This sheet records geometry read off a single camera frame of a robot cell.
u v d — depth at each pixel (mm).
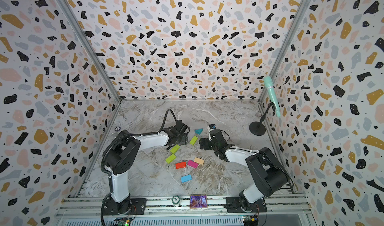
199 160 898
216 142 716
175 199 703
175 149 937
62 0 705
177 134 775
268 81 819
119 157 501
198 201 745
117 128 1032
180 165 881
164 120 717
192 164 878
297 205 772
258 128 1049
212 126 843
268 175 454
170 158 900
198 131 1008
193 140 976
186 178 819
